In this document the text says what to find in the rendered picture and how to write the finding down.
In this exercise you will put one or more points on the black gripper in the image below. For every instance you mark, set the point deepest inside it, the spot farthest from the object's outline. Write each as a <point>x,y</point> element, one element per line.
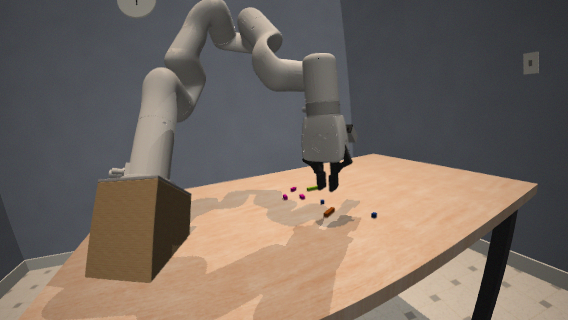
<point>324,139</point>

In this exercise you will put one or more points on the orange rod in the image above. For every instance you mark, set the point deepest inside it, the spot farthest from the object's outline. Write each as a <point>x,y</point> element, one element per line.
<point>329,212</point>

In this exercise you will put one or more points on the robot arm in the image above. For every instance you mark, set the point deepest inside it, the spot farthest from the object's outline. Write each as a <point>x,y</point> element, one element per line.
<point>160,112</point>

